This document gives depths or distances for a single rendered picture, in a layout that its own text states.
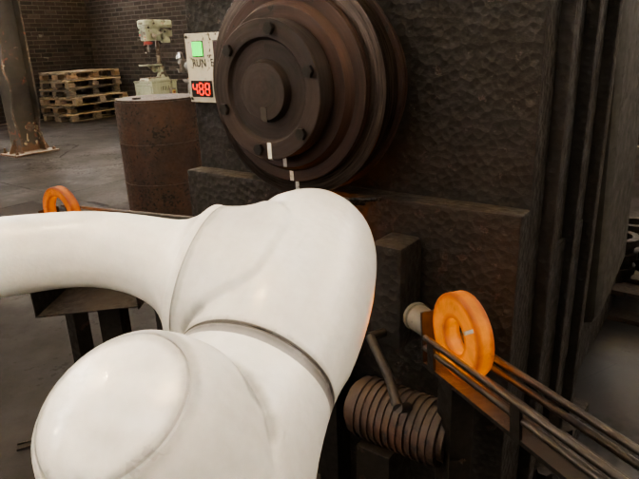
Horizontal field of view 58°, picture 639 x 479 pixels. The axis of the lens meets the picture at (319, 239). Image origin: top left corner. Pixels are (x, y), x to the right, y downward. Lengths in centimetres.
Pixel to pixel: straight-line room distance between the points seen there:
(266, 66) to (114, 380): 98
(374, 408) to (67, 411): 97
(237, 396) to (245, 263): 11
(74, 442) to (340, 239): 21
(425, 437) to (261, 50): 82
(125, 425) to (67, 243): 20
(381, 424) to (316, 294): 87
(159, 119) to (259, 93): 288
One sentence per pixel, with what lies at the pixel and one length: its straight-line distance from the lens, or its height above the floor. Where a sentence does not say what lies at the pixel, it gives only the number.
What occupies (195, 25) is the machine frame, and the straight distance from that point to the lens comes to 168.
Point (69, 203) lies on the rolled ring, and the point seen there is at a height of 72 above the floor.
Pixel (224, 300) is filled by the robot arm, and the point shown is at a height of 107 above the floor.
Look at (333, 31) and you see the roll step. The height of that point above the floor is 122.
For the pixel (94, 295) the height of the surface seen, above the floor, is 60.
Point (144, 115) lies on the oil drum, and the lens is 408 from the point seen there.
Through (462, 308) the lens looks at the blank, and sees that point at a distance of 101.
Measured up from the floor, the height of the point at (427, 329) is 68.
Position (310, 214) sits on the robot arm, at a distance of 38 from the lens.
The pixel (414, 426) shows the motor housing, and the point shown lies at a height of 51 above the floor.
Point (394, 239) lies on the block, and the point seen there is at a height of 80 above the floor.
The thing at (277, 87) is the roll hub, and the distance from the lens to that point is 117.
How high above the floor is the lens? 121
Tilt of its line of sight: 19 degrees down
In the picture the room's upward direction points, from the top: 2 degrees counter-clockwise
